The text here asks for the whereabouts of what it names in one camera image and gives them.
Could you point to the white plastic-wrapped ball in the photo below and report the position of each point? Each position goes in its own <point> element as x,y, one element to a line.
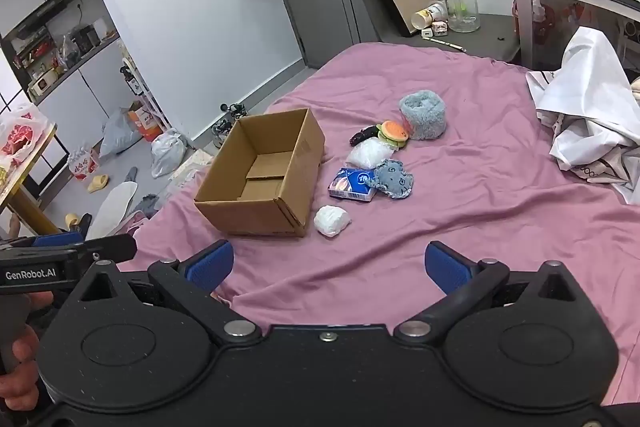
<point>332,221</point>

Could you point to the white paper cup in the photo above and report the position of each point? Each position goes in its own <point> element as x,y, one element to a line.
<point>429,16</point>

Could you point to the burger plush toy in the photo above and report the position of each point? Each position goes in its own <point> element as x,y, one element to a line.
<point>392,133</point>

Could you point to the white narrow rack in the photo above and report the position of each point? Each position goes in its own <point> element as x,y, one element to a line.
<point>145,97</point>

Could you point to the small patterned box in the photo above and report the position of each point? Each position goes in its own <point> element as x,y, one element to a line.
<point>440,28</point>

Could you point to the red white plastic bag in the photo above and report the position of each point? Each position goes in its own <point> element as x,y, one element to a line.
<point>20,134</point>

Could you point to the grey sneaker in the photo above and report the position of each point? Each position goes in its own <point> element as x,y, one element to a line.
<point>239,110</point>
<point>223,133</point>

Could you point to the black and white sock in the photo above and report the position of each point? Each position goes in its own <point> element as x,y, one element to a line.
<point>362,136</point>

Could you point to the person's left hand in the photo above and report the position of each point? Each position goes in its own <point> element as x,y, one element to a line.
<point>20,352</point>

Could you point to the white crumpled cloth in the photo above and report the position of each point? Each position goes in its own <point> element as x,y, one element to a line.
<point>585,107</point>

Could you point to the fluffy grey-blue plush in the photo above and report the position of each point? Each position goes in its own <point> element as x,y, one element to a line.
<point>424,116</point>

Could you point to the clear water jug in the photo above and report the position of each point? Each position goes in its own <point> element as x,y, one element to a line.
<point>461,4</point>

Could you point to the grey fuzzy cloth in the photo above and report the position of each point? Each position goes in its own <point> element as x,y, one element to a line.
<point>146,204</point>

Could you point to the blue tissue pack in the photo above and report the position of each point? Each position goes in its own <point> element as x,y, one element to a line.
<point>352,185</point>

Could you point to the kitchen counter shelf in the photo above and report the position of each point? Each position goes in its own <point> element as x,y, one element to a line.
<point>60,57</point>

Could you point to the cartoon floor mat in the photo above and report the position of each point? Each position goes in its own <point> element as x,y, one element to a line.
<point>192,169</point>

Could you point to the grey plastic bag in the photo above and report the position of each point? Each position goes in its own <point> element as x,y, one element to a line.
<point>120,134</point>

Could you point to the pink bed sheet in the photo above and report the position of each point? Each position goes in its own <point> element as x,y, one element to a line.
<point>475,207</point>

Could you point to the wooden side table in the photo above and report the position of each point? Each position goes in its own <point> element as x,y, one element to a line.
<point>25,187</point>

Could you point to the brown cardboard box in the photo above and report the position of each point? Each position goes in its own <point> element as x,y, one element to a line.
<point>300,167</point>

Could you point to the clear white plastic bag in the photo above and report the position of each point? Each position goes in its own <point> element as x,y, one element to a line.
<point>167,154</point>

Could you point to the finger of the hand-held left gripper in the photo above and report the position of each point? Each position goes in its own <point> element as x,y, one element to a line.
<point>55,239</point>
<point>111,247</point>

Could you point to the orange cardboard box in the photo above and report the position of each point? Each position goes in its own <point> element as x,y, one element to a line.
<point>146,122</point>

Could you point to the yellow slipper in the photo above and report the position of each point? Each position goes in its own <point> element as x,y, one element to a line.
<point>72,221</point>
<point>97,183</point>

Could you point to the white pen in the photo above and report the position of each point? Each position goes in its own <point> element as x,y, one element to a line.
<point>447,44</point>

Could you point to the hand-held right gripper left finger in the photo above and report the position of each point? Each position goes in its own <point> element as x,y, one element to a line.
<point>210,266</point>

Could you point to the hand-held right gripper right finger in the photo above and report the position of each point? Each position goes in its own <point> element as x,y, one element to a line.
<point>447,269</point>

